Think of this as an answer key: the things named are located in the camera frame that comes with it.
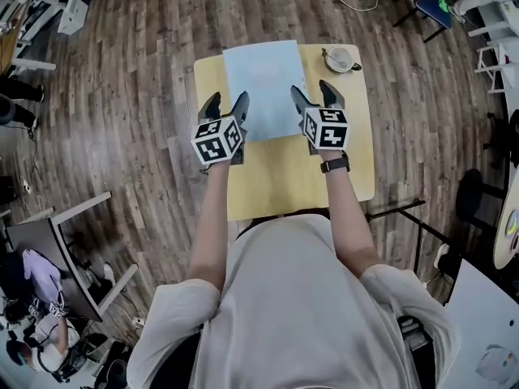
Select person's white shirt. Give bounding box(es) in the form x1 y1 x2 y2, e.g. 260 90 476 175
126 213 461 389

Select white bowl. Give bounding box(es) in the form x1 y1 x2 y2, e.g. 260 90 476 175
324 46 363 74

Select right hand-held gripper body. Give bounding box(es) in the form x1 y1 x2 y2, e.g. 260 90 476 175
298 102 350 156

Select metal spoon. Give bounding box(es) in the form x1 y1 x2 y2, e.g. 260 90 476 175
321 47 346 67

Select yellow wooden table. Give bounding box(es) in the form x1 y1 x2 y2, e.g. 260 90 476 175
193 43 376 223

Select black metal stand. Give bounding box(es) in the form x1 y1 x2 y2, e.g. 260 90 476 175
366 199 464 276

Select white small rack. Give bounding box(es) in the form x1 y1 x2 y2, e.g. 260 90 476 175
474 41 519 95

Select grey desk white legs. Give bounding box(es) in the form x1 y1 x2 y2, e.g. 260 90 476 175
5 190 141 324

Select black office chair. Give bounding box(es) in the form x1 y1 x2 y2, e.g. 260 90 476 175
481 109 519 170

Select cream round table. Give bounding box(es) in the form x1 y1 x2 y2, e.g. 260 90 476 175
491 182 519 271

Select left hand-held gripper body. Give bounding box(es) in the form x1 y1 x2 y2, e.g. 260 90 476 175
190 111 249 166

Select white box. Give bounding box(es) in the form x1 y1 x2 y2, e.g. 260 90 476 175
57 0 90 36

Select person's left forearm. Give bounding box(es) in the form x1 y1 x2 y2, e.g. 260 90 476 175
188 160 231 293

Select black wristwatch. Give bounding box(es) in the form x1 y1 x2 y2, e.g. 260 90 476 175
320 155 351 174

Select large white table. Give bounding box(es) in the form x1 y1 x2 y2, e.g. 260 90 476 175
439 256 519 389

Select light blue folder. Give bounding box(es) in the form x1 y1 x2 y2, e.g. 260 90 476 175
222 40 312 143

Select purple cloth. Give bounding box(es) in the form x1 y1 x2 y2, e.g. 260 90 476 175
21 248 65 304

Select white side table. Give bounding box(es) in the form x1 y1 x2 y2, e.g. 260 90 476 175
467 0 519 45

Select person's right forearm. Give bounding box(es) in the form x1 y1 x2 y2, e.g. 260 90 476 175
320 149 385 279

